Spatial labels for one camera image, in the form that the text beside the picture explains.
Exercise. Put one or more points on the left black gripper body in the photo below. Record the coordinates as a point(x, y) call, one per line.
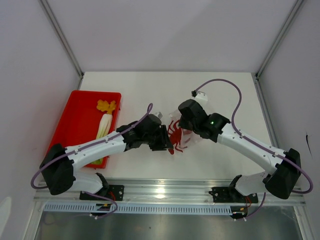
point(152, 140)

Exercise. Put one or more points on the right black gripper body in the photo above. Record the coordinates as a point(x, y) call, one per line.
point(187, 125)

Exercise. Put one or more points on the green white toy celery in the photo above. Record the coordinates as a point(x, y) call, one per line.
point(104, 125)

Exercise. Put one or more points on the clear zip top bag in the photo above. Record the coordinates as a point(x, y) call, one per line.
point(195, 139)

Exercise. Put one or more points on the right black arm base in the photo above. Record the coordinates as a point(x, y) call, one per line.
point(222, 194)

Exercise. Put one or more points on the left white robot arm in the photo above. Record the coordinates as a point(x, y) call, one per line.
point(61, 167)

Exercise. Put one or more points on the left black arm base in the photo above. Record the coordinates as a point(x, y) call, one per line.
point(114, 192)

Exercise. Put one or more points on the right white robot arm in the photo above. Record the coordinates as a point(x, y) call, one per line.
point(279, 175)

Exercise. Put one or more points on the yellow toy food piece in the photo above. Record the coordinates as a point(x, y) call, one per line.
point(105, 106)

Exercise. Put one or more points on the red plastic tray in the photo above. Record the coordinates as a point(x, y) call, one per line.
point(80, 119)

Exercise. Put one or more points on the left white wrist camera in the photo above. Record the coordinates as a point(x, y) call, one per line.
point(159, 115)

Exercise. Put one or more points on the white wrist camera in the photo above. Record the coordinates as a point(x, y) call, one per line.
point(159, 115)
point(199, 97)

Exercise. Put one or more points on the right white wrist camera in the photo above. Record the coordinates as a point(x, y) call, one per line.
point(199, 97)

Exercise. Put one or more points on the aluminium mounting rail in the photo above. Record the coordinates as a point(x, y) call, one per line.
point(167, 191)

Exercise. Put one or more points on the white slotted cable duct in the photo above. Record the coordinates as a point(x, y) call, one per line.
point(130, 208)

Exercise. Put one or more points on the left aluminium frame post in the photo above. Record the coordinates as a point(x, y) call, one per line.
point(52, 19)

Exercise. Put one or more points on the aluminium frame post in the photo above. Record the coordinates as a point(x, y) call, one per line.
point(281, 35)
point(52, 19)

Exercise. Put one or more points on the right aluminium frame post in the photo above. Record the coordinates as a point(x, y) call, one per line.
point(281, 35)

